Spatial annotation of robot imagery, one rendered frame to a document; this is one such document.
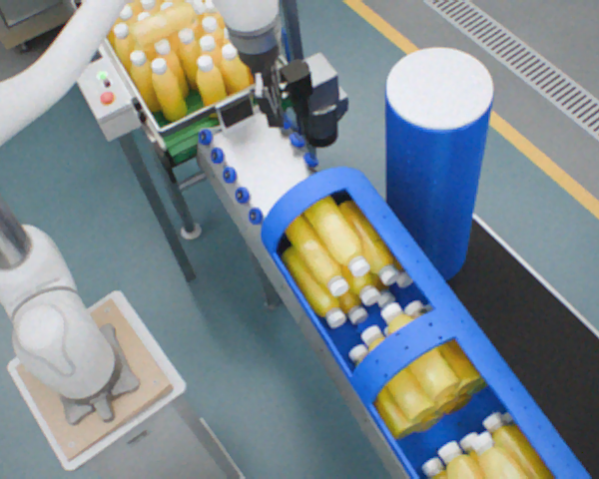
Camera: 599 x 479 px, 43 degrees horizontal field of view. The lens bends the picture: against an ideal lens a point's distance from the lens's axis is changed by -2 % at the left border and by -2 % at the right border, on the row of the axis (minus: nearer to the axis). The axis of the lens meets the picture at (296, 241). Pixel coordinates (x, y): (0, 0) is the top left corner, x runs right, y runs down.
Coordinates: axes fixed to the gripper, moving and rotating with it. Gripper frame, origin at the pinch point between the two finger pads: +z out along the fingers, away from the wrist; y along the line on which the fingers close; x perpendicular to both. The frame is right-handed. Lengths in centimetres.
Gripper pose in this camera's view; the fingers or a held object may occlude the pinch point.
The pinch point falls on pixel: (274, 113)
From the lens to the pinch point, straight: 148.0
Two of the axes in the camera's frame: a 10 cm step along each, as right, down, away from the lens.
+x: -9.9, -0.4, 1.6
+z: 1.2, 4.9, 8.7
